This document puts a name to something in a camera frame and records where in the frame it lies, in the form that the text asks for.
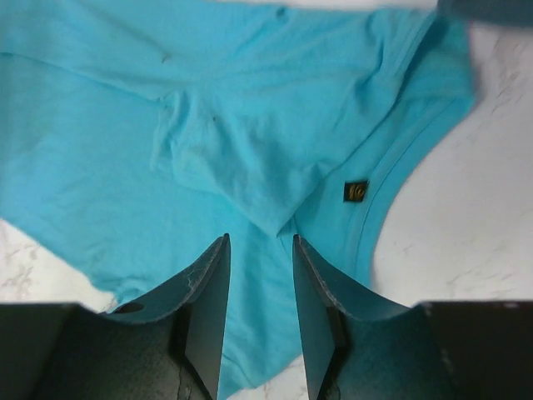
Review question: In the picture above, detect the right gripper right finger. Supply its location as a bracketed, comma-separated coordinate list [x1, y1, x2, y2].
[292, 235, 457, 399]

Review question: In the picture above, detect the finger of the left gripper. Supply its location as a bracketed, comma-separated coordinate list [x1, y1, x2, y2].
[437, 0, 532, 28]

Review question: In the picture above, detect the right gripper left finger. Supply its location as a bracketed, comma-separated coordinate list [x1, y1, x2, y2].
[37, 235, 231, 399]

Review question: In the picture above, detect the turquoise t shirt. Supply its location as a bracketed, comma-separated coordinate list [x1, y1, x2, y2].
[1, 1, 476, 399]

